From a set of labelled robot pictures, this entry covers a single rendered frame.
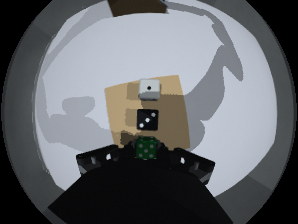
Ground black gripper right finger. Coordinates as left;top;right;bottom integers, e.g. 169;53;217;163
154;140;215;185

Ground tan flat mat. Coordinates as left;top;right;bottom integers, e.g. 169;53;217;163
105;75;190;150

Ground green die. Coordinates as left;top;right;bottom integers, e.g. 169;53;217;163
136;136;157;159

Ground black die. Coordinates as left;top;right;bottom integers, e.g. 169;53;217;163
137;109;159;131

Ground grey die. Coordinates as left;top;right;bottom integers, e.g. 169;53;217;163
138;79;160;101

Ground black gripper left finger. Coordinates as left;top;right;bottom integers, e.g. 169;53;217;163
76;139;137;176

